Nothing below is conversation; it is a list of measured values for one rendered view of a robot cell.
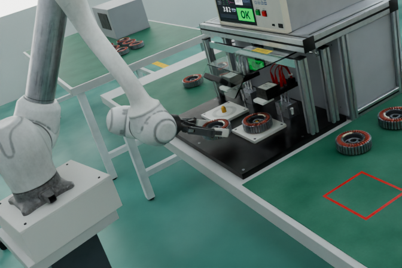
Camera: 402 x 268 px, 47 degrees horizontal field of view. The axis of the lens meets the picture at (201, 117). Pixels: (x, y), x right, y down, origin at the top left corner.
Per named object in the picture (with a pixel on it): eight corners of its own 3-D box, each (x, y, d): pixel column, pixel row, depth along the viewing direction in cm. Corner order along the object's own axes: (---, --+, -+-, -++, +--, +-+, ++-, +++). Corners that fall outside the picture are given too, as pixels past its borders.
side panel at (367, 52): (353, 121, 166) (341, 36, 153) (346, 118, 169) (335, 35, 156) (405, 91, 177) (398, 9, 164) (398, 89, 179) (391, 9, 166)
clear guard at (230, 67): (234, 99, 146) (230, 82, 143) (198, 85, 166) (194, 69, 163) (311, 61, 158) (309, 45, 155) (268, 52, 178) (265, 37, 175)
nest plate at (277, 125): (255, 143, 165) (253, 140, 165) (231, 132, 178) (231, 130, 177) (286, 126, 171) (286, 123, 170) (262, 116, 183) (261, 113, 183)
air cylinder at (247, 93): (252, 104, 196) (249, 93, 193) (242, 101, 202) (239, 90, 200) (261, 100, 198) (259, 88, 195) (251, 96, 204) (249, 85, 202)
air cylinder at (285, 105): (289, 119, 175) (286, 106, 173) (277, 114, 182) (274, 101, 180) (299, 113, 177) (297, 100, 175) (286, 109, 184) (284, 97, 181)
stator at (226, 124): (212, 144, 164) (210, 135, 162) (197, 135, 173) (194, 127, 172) (237, 131, 168) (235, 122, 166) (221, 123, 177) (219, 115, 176)
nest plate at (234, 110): (219, 126, 185) (218, 123, 185) (201, 116, 198) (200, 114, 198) (249, 111, 191) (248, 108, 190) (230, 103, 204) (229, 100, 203)
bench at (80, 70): (109, 185, 324) (70, 89, 294) (52, 119, 479) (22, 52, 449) (235, 121, 364) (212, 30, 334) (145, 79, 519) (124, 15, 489)
